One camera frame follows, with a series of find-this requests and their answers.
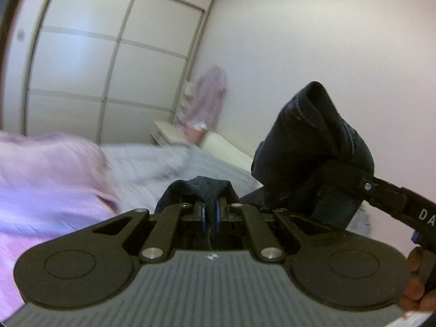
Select dark blue jeans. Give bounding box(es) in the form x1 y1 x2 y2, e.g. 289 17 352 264
155 81 375 244

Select person's right hand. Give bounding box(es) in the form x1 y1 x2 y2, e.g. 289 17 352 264
399 247 436 311

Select cream headboard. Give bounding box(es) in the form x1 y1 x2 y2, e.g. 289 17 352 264
200 131 253 172

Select striped grey bedsheet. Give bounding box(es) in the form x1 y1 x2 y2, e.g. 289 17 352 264
101 143 261 213

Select white bedside table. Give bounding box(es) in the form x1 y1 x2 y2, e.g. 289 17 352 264
152 121 205 146

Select hanging lilac garment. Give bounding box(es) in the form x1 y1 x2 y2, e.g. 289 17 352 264
175 66 227 131

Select folded lilac quilt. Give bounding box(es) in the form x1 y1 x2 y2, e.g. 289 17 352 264
0 131 121 237

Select white sliding wardrobe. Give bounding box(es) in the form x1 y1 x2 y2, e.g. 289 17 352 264
1 0 214 144

